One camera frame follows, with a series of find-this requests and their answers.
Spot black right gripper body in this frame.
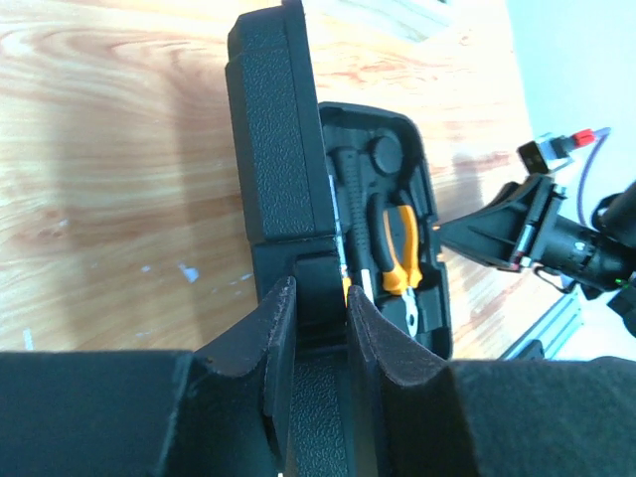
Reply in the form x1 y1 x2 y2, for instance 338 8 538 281
517 127 635 300

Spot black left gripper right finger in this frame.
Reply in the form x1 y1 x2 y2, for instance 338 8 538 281
347 287 635 476

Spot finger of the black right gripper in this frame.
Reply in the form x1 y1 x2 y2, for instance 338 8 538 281
439 182 535 271

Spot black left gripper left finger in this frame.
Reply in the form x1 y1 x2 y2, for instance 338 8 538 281
1 277 296 476

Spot orange black pliers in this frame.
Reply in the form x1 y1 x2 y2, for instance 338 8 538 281
368 193 423 338

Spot silver orange utility knife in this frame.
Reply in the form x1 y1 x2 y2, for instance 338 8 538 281
328 175 352 303

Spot black plastic tool case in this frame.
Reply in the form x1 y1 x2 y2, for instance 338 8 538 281
226 1 452 476

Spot claw hammer black grip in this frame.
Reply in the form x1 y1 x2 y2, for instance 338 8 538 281
331 147 374 301

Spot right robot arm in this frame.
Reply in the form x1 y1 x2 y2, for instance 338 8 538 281
439 128 635 332

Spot right aluminium frame post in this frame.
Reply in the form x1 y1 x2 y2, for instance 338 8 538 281
500 288 582 361

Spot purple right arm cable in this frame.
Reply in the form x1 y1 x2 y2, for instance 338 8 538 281
578 126 612 228

